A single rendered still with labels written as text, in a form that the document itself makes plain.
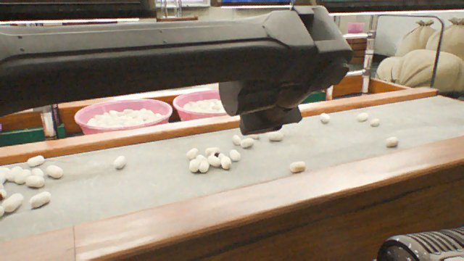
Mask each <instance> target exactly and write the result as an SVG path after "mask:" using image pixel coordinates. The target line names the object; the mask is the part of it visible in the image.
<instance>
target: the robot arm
mask: <svg viewBox="0 0 464 261"><path fill-rule="evenodd" d="M353 57H354V52H353V50H352V49H351V48H350V47H349V45H348V43H347V42H346V40H345V39H344V37H343V35H342V34H341V32H340V31H339V29H338V28H337V26H336V24H335V23H334V21H333V20H332V19H331V16H330V14H329V13H328V11H327V9H326V8H325V7H323V6H293V7H292V8H291V10H290V11H274V12H271V13H270V14H265V15H262V16H259V17H251V18H245V19H235V20H200V21H182V22H146V23H128V24H110V25H57V26H10V25H0V118H1V117H6V116H8V115H13V114H15V113H18V112H23V111H26V110H30V109H35V108H39V107H46V106H51V105H55V104H65V103H71V102H81V101H88V100H93V99H104V98H109V97H115V96H125V95H131V94H142V93H148V92H154V91H164V90H170V89H176V88H186V87H192V86H202V85H208V84H214V83H218V91H219V96H220V101H221V104H222V106H223V109H224V110H225V112H226V113H227V115H229V116H230V117H235V116H238V115H239V116H240V122H239V123H240V125H239V127H240V131H241V134H242V135H244V136H247V135H252V134H255V135H257V134H261V133H272V132H277V131H279V130H280V129H282V125H288V124H293V123H296V124H298V123H300V122H301V121H302V114H301V112H300V109H299V104H300V103H301V102H303V101H304V100H305V99H306V98H307V97H308V96H309V95H310V94H311V93H312V92H314V91H321V90H324V89H327V88H330V87H331V86H334V85H338V84H339V83H340V81H341V80H342V79H343V78H344V76H345V75H346V74H347V73H348V72H349V67H348V64H349V63H350V62H351V61H352V59H353Z"/></svg>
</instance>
